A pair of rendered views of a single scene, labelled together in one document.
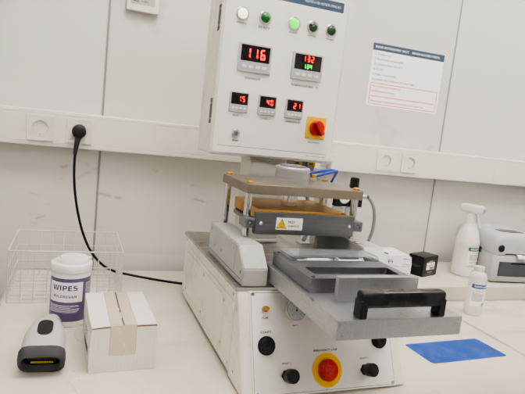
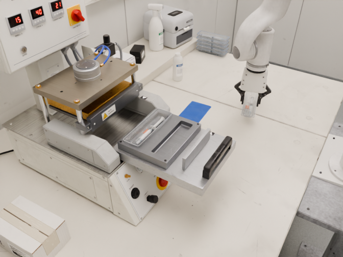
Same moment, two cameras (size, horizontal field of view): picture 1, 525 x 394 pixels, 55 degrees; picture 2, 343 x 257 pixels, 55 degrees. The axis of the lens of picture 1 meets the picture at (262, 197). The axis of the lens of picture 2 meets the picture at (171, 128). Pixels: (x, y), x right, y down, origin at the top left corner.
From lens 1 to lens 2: 0.55 m
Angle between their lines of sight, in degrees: 46
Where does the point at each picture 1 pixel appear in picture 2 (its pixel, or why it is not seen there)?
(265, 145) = (46, 46)
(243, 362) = (128, 209)
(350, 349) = not seen: hidden behind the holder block
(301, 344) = (148, 178)
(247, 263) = (107, 159)
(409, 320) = (222, 161)
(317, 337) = not seen: hidden behind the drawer
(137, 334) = (57, 233)
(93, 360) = not seen: outside the picture
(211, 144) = (8, 67)
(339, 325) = (202, 189)
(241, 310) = (115, 186)
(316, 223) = (121, 101)
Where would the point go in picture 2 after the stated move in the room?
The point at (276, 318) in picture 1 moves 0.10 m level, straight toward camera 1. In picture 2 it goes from (132, 176) to (150, 197)
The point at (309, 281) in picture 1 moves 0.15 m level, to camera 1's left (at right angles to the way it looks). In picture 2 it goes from (165, 164) to (115, 190)
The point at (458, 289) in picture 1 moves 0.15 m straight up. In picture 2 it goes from (164, 65) to (163, 37)
